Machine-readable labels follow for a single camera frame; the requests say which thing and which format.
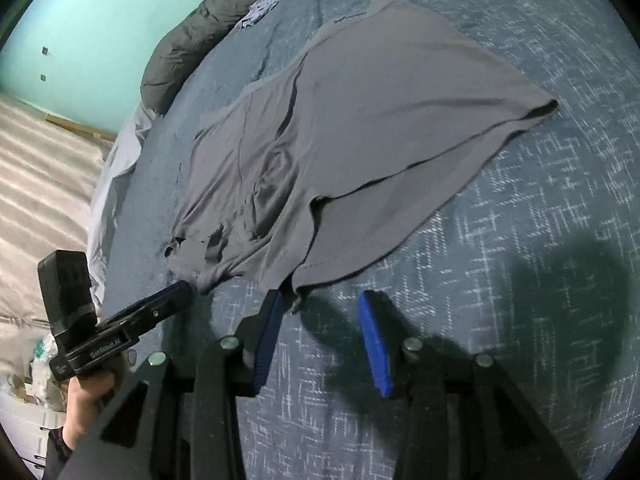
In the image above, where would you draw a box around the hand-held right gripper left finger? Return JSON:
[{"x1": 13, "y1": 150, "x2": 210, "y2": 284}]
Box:
[{"x1": 47, "y1": 289, "x2": 286, "y2": 480}]

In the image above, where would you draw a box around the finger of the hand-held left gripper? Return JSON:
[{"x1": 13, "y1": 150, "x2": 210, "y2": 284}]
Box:
[
  {"x1": 100, "y1": 280, "x2": 193, "y2": 321},
  {"x1": 122, "y1": 292, "x2": 195, "y2": 342}
]

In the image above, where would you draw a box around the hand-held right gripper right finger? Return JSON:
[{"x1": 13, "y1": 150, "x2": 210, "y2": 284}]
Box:
[{"x1": 357, "y1": 289, "x2": 586, "y2": 480}]

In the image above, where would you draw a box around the grey T-shirt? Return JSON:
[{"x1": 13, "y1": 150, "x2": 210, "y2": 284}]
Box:
[{"x1": 165, "y1": 0, "x2": 560, "y2": 297}]

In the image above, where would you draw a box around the person's left hand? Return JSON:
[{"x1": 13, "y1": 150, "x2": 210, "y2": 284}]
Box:
[{"x1": 61, "y1": 369, "x2": 121, "y2": 450}]

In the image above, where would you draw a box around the beige curtain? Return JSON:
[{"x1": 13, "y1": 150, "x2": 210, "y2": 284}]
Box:
[{"x1": 0, "y1": 94, "x2": 118, "y2": 361}]

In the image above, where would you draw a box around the light grey pillow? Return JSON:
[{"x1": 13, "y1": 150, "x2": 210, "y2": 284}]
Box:
[{"x1": 86, "y1": 102, "x2": 166, "y2": 306}]

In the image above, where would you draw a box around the bed with blue sheet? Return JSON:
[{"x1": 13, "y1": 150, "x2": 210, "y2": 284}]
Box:
[{"x1": 85, "y1": 0, "x2": 636, "y2": 480}]

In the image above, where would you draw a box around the rolled dark grey duvet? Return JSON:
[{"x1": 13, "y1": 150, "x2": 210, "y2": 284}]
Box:
[{"x1": 140, "y1": 0, "x2": 331, "y2": 116}]

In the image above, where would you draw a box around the light blue garment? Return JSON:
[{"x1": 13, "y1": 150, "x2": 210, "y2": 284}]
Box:
[{"x1": 239, "y1": 0, "x2": 305, "y2": 31}]

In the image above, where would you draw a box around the wooden frame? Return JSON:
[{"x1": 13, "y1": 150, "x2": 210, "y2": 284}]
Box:
[{"x1": 45, "y1": 114, "x2": 119, "y2": 143}]

